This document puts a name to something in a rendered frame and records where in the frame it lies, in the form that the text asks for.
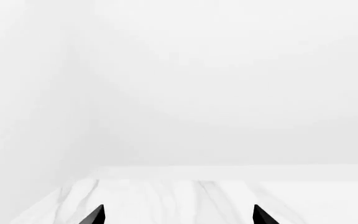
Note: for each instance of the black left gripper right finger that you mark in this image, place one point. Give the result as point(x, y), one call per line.
point(261, 217)

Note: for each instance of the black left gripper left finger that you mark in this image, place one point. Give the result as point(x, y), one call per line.
point(96, 217)

